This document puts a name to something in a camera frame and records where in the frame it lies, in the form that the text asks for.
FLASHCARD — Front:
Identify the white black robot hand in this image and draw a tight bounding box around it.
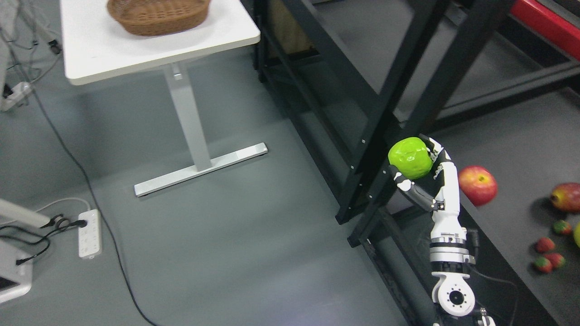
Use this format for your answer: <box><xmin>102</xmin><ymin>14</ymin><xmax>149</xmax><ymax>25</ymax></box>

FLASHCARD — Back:
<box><xmin>389</xmin><ymin>134</ymin><xmax>462</xmax><ymax>239</ymax></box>

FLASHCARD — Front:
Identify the green apple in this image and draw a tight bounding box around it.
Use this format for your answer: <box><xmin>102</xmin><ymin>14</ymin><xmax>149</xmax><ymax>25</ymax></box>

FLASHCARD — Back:
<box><xmin>387</xmin><ymin>137</ymin><xmax>433</xmax><ymax>180</ymax></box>

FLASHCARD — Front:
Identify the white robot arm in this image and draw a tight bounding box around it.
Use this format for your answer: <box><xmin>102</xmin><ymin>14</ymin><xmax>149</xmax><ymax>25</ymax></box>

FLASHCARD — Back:
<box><xmin>429</xmin><ymin>227</ymin><xmax>496</xmax><ymax>326</ymax></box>

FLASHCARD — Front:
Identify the red apple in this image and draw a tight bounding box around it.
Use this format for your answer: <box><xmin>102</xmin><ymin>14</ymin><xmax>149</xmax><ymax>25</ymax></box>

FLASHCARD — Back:
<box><xmin>458</xmin><ymin>165</ymin><xmax>498</xmax><ymax>206</ymax></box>

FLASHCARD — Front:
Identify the black metal shelf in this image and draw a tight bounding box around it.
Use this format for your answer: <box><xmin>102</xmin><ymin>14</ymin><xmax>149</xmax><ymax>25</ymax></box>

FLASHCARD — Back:
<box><xmin>244</xmin><ymin>0</ymin><xmax>579</xmax><ymax>326</ymax></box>

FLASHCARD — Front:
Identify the strawberry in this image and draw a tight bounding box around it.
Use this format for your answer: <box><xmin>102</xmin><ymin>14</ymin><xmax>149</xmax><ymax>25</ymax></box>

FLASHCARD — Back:
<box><xmin>534</xmin><ymin>237</ymin><xmax>556</xmax><ymax>254</ymax></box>
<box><xmin>544</xmin><ymin>252</ymin><xmax>567</xmax><ymax>269</ymax></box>
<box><xmin>552</xmin><ymin>220</ymin><xmax>573</xmax><ymax>236</ymax></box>
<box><xmin>532</xmin><ymin>256</ymin><xmax>553</xmax><ymax>274</ymax></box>

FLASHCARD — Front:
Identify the red mango fruit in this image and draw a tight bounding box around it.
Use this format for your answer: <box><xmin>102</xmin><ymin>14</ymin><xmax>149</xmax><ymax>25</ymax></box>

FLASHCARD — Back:
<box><xmin>549</xmin><ymin>183</ymin><xmax>580</xmax><ymax>213</ymax></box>

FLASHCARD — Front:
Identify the strawberry upper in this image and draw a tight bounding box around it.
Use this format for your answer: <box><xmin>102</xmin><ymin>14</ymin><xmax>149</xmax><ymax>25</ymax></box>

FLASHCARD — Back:
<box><xmin>552</xmin><ymin>220</ymin><xmax>573</xmax><ymax>236</ymax></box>

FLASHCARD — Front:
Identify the strawberry lower left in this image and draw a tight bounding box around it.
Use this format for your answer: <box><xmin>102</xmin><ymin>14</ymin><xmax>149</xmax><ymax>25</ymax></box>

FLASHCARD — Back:
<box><xmin>532</xmin><ymin>256</ymin><xmax>553</xmax><ymax>274</ymax></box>

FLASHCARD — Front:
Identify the strawberry lower right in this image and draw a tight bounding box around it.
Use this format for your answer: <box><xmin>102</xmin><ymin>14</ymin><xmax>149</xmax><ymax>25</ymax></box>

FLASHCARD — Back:
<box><xmin>544</xmin><ymin>252</ymin><xmax>567</xmax><ymax>269</ymax></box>

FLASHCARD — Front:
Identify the brown wicker basket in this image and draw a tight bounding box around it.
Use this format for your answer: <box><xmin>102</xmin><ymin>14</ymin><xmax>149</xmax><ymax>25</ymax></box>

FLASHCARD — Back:
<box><xmin>106</xmin><ymin>0</ymin><xmax>211</xmax><ymax>37</ymax></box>

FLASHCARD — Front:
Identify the white power strip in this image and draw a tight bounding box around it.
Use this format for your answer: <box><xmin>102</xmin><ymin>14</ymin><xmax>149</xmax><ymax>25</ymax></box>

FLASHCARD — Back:
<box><xmin>78</xmin><ymin>209</ymin><xmax>102</xmax><ymax>259</ymax></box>
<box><xmin>0</xmin><ymin>81</ymin><xmax>32</xmax><ymax>112</ymax></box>

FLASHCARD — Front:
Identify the white table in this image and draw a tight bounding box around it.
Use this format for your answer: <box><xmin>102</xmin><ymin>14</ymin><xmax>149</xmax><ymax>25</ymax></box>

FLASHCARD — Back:
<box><xmin>60</xmin><ymin>0</ymin><xmax>268</xmax><ymax>197</ymax></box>

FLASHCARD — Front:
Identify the black cable bundle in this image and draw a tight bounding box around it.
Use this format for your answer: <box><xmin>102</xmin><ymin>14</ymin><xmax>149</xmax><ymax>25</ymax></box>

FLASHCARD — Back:
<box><xmin>0</xmin><ymin>27</ymin><xmax>159</xmax><ymax>326</ymax></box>

